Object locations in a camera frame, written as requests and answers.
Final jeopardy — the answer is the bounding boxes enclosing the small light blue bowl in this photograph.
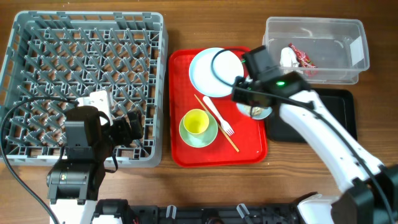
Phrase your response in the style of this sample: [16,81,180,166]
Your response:
[236,103,272,120]

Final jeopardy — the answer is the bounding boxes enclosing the red snack wrapper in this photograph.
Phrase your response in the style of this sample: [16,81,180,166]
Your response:
[288,43,317,68]

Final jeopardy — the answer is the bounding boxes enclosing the yellow plastic cup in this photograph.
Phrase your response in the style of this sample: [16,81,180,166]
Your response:
[183,109,210,135]

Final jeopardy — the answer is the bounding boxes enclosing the green saucer bowl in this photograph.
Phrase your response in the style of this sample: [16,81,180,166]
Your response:
[179,112,218,148]

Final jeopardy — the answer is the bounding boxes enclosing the rice food scraps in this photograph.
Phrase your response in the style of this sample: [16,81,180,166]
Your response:
[243,105,264,116]

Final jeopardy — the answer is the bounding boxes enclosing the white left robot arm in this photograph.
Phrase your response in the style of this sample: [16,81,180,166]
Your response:
[47,106,144,223]

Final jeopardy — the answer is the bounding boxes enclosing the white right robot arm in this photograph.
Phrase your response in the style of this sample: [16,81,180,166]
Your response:
[232,46,397,223]

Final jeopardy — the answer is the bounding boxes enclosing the black waste tray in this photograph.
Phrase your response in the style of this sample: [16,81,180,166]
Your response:
[265,88,358,143]

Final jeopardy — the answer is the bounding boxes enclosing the grey dishwasher rack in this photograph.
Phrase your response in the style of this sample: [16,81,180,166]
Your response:
[1,11,168,167]

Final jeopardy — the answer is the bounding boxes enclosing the white plastic fork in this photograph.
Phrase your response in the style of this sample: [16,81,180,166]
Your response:
[203,96,234,136]

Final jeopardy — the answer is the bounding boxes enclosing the large light blue plate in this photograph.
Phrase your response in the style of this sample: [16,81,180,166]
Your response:
[189,47,244,98]

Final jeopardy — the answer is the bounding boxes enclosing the wooden chopstick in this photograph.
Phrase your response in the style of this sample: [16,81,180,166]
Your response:
[194,94,240,153]

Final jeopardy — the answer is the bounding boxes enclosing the crumpled white napkin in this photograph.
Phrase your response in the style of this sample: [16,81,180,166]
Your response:
[280,47,300,67]

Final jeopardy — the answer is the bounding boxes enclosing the clear plastic bin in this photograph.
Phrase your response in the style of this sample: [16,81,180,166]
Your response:
[262,17,370,85]

